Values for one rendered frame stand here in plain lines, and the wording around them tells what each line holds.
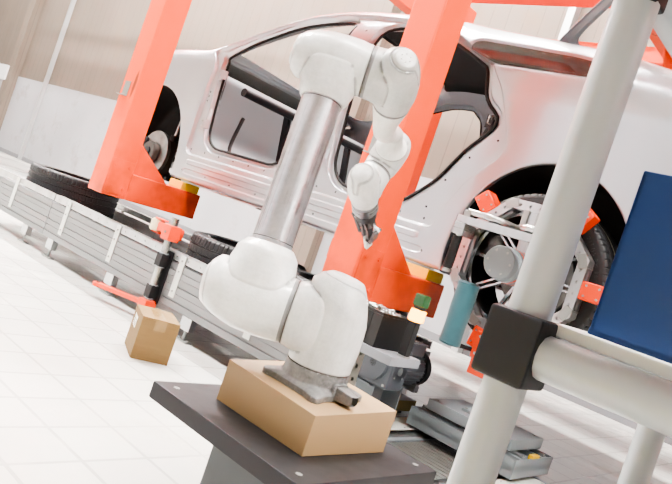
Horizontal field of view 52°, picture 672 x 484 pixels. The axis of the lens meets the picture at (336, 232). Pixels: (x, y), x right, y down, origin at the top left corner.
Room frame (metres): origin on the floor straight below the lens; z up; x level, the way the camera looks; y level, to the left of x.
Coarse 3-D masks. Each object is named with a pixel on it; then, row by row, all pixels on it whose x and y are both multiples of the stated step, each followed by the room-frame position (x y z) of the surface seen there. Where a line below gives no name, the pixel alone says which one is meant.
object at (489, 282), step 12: (516, 216) 2.87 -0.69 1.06; (480, 240) 2.95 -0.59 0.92; (492, 240) 3.00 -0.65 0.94; (504, 240) 2.90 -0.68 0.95; (480, 252) 2.96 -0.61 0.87; (480, 264) 3.00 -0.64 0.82; (468, 276) 2.95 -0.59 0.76; (480, 276) 3.01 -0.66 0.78; (480, 288) 2.92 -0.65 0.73; (492, 288) 3.09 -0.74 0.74; (480, 300) 2.94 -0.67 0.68; (492, 300) 3.04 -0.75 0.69; (504, 300) 2.84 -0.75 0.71; (480, 312) 2.88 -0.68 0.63
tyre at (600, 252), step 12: (600, 228) 2.72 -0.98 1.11; (588, 240) 2.66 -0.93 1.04; (600, 240) 2.64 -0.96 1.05; (612, 240) 2.77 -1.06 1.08; (600, 252) 2.62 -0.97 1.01; (612, 252) 2.69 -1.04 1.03; (600, 264) 2.61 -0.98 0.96; (600, 276) 2.60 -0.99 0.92; (588, 312) 2.60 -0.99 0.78; (468, 324) 2.90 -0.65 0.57; (576, 324) 2.62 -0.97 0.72; (588, 324) 2.61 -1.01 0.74
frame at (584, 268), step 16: (496, 208) 2.84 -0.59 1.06; (512, 208) 2.80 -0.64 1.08; (528, 208) 2.75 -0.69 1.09; (464, 240) 2.90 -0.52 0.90; (464, 256) 2.88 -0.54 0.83; (576, 256) 2.59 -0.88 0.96; (464, 272) 2.92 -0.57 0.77; (576, 272) 2.58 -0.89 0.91; (576, 288) 2.56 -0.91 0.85; (576, 304) 2.59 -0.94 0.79; (480, 320) 2.78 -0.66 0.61; (560, 320) 2.58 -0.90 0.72
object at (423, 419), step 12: (420, 408) 2.94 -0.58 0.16; (408, 420) 2.91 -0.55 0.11; (420, 420) 2.87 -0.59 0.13; (432, 420) 2.84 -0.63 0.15; (444, 420) 2.86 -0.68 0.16; (432, 432) 2.83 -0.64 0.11; (444, 432) 2.79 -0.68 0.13; (456, 432) 2.76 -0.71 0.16; (456, 444) 2.75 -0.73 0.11; (504, 456) 2.62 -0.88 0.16; (516, 456) 2.66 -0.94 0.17; (528, 456) 2.71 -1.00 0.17; (540, 456) 2.79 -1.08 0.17; (504, 468) 2.61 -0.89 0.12; (516, 468) 2.60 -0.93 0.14; (528, 468) 2.69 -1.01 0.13; (540, 468) 2.78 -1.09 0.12
